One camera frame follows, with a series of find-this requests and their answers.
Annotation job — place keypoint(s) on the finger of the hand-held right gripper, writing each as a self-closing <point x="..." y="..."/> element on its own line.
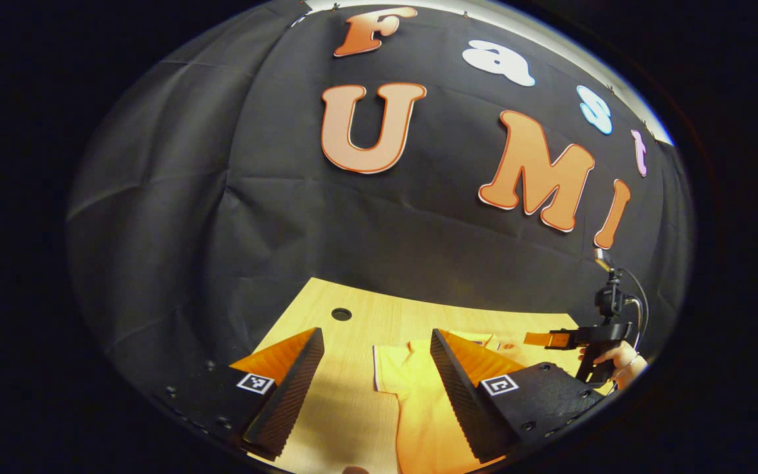
<point x="543" y="340"/>

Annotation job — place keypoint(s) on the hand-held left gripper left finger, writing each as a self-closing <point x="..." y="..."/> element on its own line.
<point x="293" y="395"/>

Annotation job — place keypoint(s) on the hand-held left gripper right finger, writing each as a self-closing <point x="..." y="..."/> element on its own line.
<point x="458" y="401"/>

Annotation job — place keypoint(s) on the orange T-shirt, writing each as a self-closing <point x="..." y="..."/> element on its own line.
<point x="418" y="408"/>

